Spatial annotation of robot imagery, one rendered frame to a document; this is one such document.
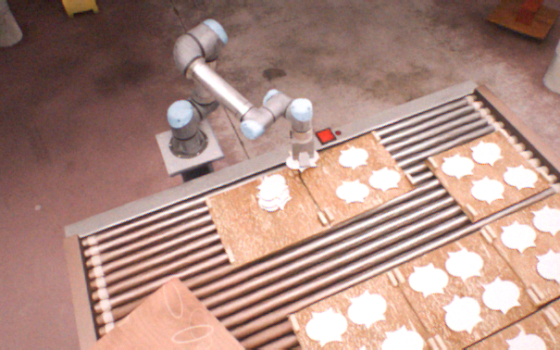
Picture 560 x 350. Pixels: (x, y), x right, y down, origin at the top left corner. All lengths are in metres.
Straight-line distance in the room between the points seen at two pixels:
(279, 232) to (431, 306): 0.63
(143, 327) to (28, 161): 2.41
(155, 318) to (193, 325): 0.13
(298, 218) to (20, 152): 2.60
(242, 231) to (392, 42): 2.81
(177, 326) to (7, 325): 1.70
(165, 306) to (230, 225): 0.43
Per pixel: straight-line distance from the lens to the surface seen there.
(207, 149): 2.18
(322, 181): 1.94
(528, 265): 1.93
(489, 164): 2.15
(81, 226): 2.07
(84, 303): 1.85
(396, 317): 1.70
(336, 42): 4.19
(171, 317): 1.62
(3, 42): 5.07
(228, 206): 1.90
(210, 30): 1.78
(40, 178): 3.66
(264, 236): 1.81
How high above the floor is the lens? 2.51
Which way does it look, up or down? 53 degrees down
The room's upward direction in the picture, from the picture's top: 4 degrees counter-clockwise
